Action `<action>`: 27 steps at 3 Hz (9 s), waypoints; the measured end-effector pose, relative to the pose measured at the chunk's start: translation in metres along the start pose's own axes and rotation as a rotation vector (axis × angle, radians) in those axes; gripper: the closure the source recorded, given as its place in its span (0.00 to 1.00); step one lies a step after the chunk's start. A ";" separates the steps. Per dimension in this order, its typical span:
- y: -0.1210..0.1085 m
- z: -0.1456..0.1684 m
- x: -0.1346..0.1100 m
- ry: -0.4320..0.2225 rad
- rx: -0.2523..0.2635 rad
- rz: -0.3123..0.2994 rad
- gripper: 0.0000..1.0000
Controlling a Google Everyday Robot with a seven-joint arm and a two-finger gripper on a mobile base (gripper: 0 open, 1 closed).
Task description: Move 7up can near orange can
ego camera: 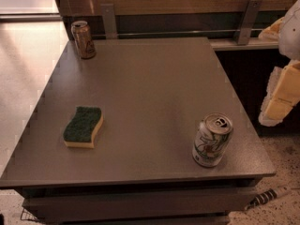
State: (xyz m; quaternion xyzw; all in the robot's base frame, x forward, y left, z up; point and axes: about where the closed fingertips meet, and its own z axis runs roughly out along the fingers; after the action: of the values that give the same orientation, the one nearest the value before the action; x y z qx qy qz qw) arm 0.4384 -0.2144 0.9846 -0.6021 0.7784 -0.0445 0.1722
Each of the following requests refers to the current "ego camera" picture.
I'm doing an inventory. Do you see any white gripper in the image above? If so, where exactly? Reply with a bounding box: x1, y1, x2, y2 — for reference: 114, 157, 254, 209
259, 0, 300, 127

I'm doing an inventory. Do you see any white green 7up can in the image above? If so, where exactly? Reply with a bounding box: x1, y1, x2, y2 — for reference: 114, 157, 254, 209
192, 112, 233, 168

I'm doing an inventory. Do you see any orange soda can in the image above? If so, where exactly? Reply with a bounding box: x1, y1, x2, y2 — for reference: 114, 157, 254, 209
71, 21, 96, 59

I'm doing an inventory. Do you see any striped black white object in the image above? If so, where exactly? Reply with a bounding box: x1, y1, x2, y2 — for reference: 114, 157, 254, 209
245, 186, 292, 210

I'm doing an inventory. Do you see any green yellow sponge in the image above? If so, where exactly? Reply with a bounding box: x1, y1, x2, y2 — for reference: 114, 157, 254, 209
63, 107, 104, 148

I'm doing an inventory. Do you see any horizontal metal rail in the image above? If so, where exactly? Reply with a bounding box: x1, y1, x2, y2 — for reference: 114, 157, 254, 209
92, 27, 266, 38

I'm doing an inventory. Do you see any right metal bracket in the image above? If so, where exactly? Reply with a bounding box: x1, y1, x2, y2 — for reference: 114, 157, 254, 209
235, 0, 263, 46

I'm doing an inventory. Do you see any wire rack corner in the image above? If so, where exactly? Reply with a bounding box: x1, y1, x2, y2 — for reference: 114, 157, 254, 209
20, 208, 38, 222

